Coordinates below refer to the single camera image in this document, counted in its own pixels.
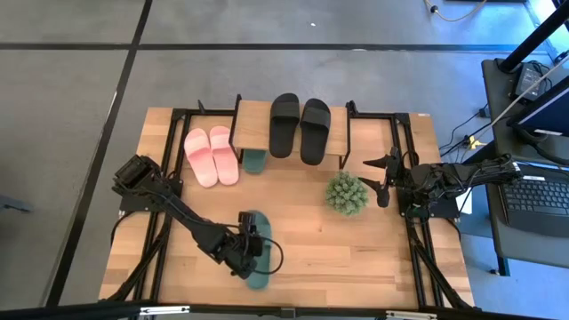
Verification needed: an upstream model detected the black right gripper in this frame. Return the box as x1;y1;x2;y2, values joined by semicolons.
358;147;419;209

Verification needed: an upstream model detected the green succulent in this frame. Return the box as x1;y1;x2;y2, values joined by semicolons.
325;171;370;218

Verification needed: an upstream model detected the black desk support bar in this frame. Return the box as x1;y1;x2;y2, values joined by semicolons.
460;140;500;168

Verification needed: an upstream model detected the black computer keyboard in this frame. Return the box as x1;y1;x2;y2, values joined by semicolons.
497;175;569;239

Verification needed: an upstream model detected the black crossbeam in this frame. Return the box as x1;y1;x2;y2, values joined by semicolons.
0;300;569;320

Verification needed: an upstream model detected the black power adapter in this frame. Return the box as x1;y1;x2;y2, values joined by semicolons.
514;61;546;100

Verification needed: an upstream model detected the black computer monitor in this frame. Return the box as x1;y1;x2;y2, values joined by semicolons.
506;75;569;139

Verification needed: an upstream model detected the black diagonal pole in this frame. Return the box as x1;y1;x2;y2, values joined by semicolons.
500;0;569;72

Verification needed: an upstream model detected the grey metal foot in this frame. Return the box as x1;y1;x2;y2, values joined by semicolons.
0;195;35;213

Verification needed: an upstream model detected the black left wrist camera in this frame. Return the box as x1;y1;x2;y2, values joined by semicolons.
238;211;258;233

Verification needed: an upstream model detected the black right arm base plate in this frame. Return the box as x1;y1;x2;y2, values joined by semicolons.
397;182;461;220

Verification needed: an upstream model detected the silver beam bracket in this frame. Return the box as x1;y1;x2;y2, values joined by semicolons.
385;310;439;320
140;305;191;316

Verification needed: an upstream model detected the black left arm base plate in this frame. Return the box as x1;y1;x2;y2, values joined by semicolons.
118;177;183;212

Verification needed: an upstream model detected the wooden shelf with black frame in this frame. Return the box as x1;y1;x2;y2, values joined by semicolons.
228;92;358;171

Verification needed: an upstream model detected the yellow floor cable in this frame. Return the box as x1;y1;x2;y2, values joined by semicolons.
424;0;488;23

